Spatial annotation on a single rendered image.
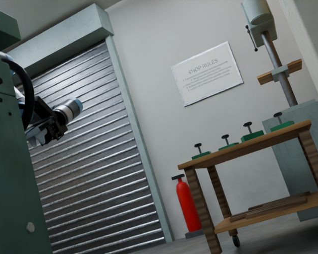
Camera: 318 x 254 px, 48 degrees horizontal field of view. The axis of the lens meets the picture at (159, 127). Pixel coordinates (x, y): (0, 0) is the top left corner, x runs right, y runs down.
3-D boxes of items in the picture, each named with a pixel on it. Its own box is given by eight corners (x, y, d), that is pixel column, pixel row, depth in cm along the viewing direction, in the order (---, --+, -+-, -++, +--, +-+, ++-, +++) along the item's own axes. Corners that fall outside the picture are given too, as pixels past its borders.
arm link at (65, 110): (66, 102, 134) (49, 109, 137) (61, 106, 130) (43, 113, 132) (76, 120, 136) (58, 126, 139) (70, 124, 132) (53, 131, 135)
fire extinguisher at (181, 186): (208, 231, 351) (189, 172, 364) (203, 234, 334) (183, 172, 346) (192, 235, 357) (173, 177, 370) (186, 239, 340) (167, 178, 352)
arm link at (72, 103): (70, 117, 149) (88, 111, 146) (58, 127, 139) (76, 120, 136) (61, 100, 147) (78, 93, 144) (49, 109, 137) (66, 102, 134)
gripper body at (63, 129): (57, 141, 122) (72, 127, 132) (45, 118, 119) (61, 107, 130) (40, 147, 124) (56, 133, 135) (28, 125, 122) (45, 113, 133)
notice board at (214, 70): (243, 82, 351) (227, 41, 360) (243, 82, 349) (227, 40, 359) (184, 107, 372) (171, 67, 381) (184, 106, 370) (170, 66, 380)
